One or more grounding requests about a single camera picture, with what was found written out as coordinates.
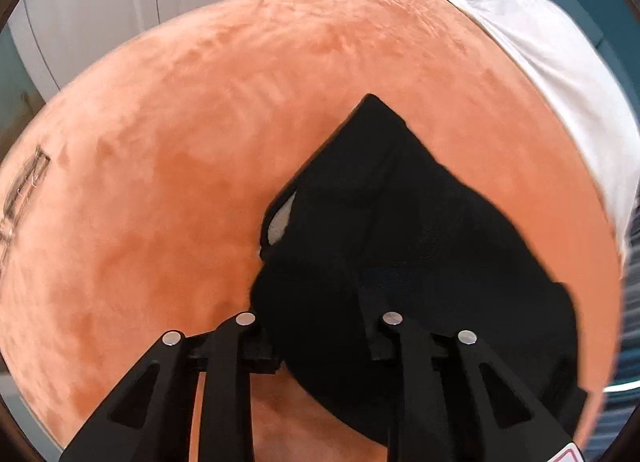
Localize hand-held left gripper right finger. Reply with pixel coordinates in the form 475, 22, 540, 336
359, 309, 587, 462

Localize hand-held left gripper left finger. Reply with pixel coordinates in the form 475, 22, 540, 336
60, 311, 279, 462

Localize black pants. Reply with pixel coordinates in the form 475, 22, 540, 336
250, 93, 589, 448

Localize orange plush blanket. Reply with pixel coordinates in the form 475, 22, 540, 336
0, 0, 624, 462

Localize white bed sheet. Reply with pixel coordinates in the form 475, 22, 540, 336
400, 0, 640, 263

